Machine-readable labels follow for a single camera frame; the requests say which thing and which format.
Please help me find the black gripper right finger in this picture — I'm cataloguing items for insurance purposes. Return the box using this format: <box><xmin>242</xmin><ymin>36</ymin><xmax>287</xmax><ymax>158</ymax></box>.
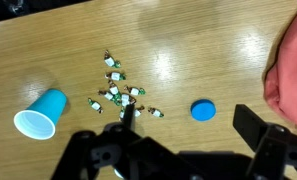
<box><xmin>232</xmin><ymin>103</ymin><xmax>297</xmax><ymax>180</ymax></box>

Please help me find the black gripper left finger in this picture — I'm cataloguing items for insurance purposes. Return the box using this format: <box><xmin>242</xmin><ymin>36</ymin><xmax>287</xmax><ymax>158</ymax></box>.
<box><xmin>50</xmin><ymin>103</ymin><xmax>181</xmax><ymax>180</ymax></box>

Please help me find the blue plastic cup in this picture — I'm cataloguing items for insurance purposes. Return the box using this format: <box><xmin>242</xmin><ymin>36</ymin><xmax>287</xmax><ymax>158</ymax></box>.
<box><xmin>13</xmin><ymin>88</ymin><xmax>68</xmax><ymax>141</ymax></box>

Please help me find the salmon pink cloth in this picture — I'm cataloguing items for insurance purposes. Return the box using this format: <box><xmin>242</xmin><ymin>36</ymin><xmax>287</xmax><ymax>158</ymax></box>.
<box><xmin>262</xmin><ymin>2</ymin><xmax>297</xmax><ymax>135</ymax></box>

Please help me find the blue round lid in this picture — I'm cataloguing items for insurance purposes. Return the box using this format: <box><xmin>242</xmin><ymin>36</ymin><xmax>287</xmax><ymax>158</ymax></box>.
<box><xmin>190</xmin><ymin>98</ymin><xmax>218</xmax><ymax>122</ymax></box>

